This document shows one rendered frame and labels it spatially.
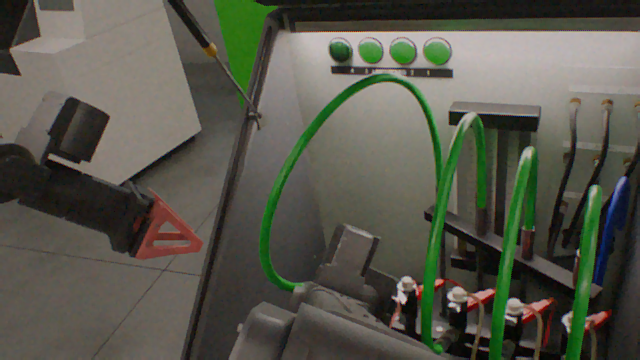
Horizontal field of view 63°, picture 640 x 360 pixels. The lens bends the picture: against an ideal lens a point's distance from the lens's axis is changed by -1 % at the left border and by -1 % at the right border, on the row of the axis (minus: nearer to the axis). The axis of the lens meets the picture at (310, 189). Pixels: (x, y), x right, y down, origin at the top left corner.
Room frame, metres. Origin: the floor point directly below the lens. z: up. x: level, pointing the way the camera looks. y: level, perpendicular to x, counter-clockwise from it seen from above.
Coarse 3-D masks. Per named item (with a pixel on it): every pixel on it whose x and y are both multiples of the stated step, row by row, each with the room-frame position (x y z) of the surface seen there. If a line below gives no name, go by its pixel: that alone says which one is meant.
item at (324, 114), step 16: (368, 80) 0.67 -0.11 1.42; (384, 80) 0.69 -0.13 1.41; (400, 80) 0.71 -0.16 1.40; (336, 96) 0.65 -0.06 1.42; (352, 96) 0.65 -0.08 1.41; (416, 96) 0.73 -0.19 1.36; (320, 112) 0.63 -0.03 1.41; (432, 128) 0.75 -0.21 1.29; (304, 144) 0.60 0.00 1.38; (432, 144) 0.76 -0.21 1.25; (288, 160) 0.59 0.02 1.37; (288, 176) 0.58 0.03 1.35; (272, 192) 0.57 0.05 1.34; (272, 208) 0.56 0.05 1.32; (272, 272) 0.55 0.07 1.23; (288, 288) 0.56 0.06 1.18
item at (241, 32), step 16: (224, 0) 3.68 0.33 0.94; (240, 0) 3.61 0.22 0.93; (224, 16) 3.69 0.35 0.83; (240, 16) 3.62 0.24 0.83; (256, 16) 3.55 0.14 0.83; (224, 32) 3.71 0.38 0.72; (240, 32) 3.63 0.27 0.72; (256, 32) 3.57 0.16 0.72; (240, 48) 3.65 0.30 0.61; (256, 48) 3.58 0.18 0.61; (240, 64) 3.67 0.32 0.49; (240, 80) 3.69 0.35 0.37; (240, 96) 3.71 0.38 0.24
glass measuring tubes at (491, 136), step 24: (456, 120) 0.79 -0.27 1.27; (504, 120) 0.75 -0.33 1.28; (528, 120) 0.73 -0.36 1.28; (504, 144) 0.75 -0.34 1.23; (528, 144) 0.73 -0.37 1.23; (456, 168) 0.80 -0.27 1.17; (504, 168) 0.75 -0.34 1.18; (456, 192) 0.81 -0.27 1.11; (504, 192) 0.75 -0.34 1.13; (504, 216) 0.76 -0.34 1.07; (456, 240) 0.82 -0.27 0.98; (456, 264) 0.79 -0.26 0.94
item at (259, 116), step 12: (168, 0) 0.78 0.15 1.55; (180, 0) 0.79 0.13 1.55; (180, 12) 0.79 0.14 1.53; (192, 24) 0.80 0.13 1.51; (204, 36) 0.81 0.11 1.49; (204, 48) 0.81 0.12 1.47; (216, 48) 0.82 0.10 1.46; (216, 60) 0.83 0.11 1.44; (228, 72) 0.84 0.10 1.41; (252, 108) 0.87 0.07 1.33; (264, 108) 0.89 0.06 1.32; (264, 120) 0.89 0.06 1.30
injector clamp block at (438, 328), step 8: (416, 320) 0.63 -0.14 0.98; (432, 320) 0.63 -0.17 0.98; (392, 328) 0.63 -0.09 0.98; (400, 328) 0.62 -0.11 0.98; (416, 328) 0.62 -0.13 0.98; (432, 328) 0.61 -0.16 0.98; (440, 328) 0.60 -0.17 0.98; (416, 336) 0.61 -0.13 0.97; (432, 336) 0.59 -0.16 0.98; (464, 344) 0.56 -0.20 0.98; (472, 344) 0.56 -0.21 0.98; (480, 344) 0.56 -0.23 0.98; (488, 344) 0.55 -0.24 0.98; (448, 352) 0.58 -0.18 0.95; (464, 352) 0.56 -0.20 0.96; (480, 352) 0.55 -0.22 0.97; (488, 352) 0.54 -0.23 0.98; (520, 352) 0.53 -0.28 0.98
